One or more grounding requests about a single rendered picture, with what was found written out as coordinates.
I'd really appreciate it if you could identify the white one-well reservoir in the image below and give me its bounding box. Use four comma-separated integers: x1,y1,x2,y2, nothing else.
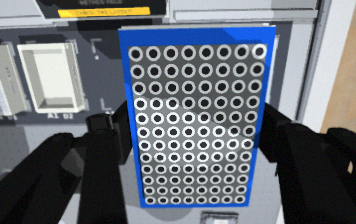
17,43,86,113

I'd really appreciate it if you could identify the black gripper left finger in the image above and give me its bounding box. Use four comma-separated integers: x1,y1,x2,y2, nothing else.
0,99,133,224

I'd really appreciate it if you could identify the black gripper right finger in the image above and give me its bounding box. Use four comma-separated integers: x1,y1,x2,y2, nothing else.
258,102,356,224

